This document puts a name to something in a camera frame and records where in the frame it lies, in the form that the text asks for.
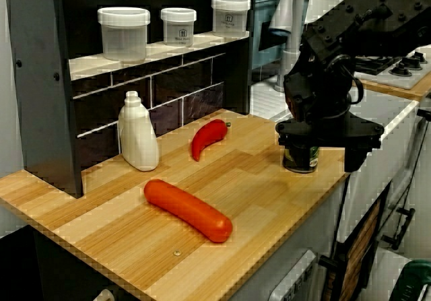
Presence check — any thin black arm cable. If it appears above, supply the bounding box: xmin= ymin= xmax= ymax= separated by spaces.
xmin=350 ymin=75 xmax=366 ymax=106

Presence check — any green labelled tin can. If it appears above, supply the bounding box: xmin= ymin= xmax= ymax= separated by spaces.
xmin=281 ymin=145 xmax=321 ymax=174

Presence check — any small white plastic jar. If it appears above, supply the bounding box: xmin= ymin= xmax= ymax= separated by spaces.
xmin=160 ymin=7 xmax=197 ymax=48

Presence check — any wooden oven door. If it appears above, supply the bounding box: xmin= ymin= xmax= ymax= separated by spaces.
xmin=321 ymin=181 xmax=395 ymax=301

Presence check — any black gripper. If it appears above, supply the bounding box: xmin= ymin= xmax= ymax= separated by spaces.
xmin=275 ymin=57 xmax=385 ymax=173

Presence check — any dark shelf unit with tiles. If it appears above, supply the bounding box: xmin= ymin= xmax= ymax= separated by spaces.
xmin=5 ymin=0 xmax=259 ymax=199

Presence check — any black oven door handle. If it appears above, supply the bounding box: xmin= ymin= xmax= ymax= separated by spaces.
xmin=380 ymin=206 xmax=417 ymax=250

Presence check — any tall white plastic jar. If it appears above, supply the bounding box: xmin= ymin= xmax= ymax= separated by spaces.
xmin=211 ymin=0 xmax=252 ymax=38

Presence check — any white toy detergent bottle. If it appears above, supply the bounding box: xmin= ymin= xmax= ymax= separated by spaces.
xmin=117 ymin=90 xmax=160 ymax=172

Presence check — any white toy stove top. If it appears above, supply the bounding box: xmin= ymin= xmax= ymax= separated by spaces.
xmin=353 ymin=43 xmax=431 ymax=90

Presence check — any orange toy sausage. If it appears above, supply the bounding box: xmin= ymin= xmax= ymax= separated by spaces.
xmin=143 ymin=178 xmax=234 ymax=244

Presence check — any wide white plastic jar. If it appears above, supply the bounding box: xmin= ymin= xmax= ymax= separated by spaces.
xmin=97 ymin=7 xmax=151 ymax=63

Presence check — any white toy sink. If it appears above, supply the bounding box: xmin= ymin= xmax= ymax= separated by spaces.
xmin=251 ymin=77 xmax=420 ymax=139

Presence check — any grey toy faucet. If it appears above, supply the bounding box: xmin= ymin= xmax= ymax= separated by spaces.
xmin=269 ymin=0 xmax=307 ymax=93

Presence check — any dark green plastic object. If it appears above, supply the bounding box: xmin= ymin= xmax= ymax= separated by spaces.
xmin=390 ymin=259 xmax=431 ymax=301

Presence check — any red toy chili pepper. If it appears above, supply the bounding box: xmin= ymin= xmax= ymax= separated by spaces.
xmin=191 ymin=119 xmax=232 ymax=162

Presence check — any grey washing machine panel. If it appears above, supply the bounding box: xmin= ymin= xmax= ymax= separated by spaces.
xmin=267 ymin=249 xmax=319 ymax=301

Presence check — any white toy kitchen cabinet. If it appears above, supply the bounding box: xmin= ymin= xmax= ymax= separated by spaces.
xmin=235 ymin=122 xmax=425 ymax=301

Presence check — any blue plastic bin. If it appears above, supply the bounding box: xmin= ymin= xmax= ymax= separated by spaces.
xmin=251 ymin=0 xmax=312 ymax=69

